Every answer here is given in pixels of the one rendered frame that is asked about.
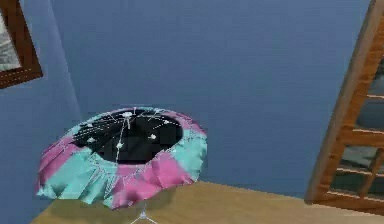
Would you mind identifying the brown framed wall picture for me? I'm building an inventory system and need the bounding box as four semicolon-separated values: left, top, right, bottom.
0;0;44;90

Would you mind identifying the pink and teal floor lamp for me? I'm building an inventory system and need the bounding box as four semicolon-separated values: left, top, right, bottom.
35;106;208;224

